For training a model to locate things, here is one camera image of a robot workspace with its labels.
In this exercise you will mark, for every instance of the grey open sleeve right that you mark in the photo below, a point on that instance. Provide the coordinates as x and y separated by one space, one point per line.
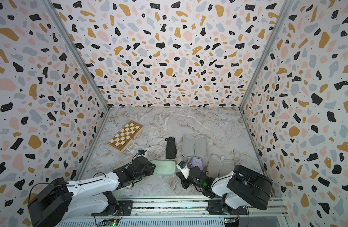
219 166

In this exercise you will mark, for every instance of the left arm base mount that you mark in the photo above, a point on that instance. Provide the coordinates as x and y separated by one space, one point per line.
118 208

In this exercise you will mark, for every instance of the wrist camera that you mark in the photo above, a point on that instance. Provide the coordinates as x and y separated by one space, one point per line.
141 152
182 166

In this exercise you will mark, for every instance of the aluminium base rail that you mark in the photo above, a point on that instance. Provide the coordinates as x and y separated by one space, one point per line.
184 211

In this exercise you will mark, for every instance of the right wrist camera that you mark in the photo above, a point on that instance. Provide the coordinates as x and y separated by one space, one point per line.
182 166

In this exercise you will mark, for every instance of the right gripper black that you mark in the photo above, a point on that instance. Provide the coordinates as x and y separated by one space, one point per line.
183 181

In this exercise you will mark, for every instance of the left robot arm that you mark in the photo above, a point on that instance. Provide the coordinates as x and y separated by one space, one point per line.
61 200

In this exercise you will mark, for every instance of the lilac folded umbrella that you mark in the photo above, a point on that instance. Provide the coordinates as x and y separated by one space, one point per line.
197 162

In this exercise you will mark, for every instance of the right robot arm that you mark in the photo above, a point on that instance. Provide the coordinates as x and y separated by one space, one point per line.
240 187

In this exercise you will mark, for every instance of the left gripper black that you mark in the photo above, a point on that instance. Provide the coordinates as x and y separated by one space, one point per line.
150 167

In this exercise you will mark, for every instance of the wooden chessboard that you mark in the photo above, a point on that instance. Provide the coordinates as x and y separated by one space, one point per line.
125 136

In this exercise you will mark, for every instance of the mint green zippered sleeve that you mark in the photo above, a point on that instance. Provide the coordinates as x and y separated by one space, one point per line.
164 167

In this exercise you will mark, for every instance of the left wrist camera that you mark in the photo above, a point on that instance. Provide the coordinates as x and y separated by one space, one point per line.
141 152

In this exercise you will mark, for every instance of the black folded umbrella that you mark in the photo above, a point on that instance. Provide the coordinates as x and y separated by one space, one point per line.
170 152

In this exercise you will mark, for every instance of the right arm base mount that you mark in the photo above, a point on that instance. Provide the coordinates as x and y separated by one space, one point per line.
218 207

